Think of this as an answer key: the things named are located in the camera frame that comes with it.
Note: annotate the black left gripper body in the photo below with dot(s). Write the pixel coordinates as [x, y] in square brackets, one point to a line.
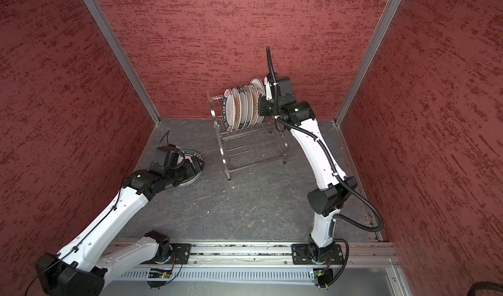
[182, 172]

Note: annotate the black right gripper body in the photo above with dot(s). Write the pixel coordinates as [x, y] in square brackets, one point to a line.
[270, 107]

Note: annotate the white plate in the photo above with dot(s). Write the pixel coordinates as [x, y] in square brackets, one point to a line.
[245, 87]
[258, 94]
[240, 106]
[252, 94]
[191, 169]
[234, 93]
[228, 110]

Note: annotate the stainless steel dish rack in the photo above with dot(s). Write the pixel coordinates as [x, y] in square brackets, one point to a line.
[244, 148]

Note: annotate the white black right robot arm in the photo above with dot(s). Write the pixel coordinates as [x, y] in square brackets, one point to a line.
[332, 182]

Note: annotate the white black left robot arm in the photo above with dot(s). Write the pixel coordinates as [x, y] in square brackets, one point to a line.
[79, 268]

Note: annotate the left small circuit board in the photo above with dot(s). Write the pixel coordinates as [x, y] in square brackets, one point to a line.
[159, 273]

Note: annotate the small circuit board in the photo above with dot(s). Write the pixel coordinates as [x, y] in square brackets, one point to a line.
[322, 278]
[159, 273]

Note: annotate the right small circuit board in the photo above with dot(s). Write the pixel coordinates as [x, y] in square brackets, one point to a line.
[322, 278]

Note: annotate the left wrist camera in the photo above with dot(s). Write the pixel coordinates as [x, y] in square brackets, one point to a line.
[166, 159]

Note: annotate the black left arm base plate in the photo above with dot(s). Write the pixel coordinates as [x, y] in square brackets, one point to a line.
[177, 253]

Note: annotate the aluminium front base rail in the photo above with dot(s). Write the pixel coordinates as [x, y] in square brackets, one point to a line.
[265, 262]

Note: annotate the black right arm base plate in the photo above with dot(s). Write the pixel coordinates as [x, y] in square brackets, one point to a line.
[311, 254]

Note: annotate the aluminium right corner post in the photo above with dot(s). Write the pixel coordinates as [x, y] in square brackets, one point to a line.
[381, 28]

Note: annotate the aluminium corner post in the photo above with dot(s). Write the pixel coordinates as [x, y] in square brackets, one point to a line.
[381, 28]
[113, 41]

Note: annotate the aluminium left corner post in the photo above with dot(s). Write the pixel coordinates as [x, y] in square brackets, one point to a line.
[113, 41]

